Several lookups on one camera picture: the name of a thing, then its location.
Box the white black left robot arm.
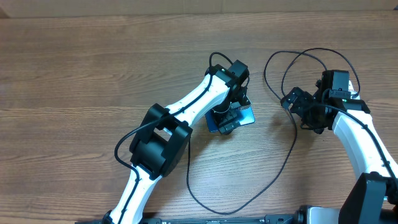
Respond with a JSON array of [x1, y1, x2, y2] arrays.
[[102, 60, 251, 223]]

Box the black USB charging cable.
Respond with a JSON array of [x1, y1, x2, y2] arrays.
[[185, 47, 361, 216]]

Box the blue Galaxy smartphone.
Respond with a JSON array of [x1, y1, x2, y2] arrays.
[[205, 107, 255, 133]]

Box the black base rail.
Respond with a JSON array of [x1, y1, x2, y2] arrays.
[[74, 213, 299, 224]]

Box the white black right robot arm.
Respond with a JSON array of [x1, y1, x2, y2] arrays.
[[280, 70, 397, 223]]

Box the white power strip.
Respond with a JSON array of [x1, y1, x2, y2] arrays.
[[348, 80, 361, 100]]

